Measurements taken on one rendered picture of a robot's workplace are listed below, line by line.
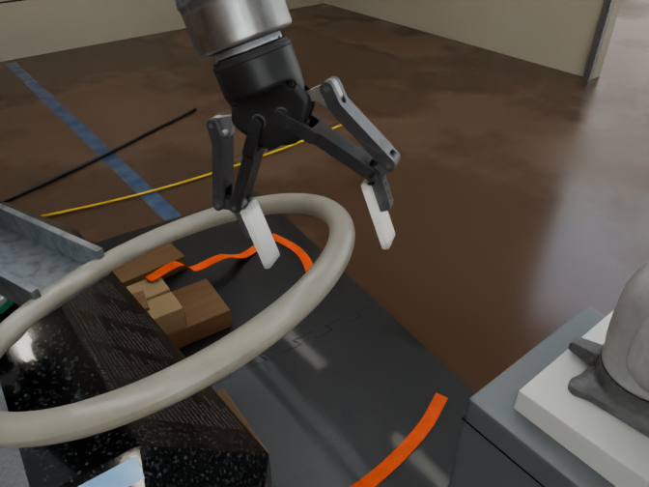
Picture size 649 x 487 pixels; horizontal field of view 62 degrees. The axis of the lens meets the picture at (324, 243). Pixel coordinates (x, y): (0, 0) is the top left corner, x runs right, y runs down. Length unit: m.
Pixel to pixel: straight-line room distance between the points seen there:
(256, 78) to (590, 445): 0.76
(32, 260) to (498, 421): 0.82
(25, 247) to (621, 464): 1.00
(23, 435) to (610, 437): 0.81
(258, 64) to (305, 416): 1.60
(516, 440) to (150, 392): 0.70
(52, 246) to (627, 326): 0.91
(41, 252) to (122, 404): 0.56
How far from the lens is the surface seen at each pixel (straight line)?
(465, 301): 2.47
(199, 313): 2.24
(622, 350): 0.96
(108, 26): 6.35
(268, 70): 0.49
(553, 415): 1.00
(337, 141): 0.51
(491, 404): 1.05
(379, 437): 1.93
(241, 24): 0.48
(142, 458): 1.01
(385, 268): 2.59
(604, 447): 0.99
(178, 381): 0.47
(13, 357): 1.23
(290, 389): 2.04
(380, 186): 0.51
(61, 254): 0.99
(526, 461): 1.04
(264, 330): 0.48
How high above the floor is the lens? 1.60
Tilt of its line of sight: 36 degrees down
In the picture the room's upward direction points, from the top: straight up
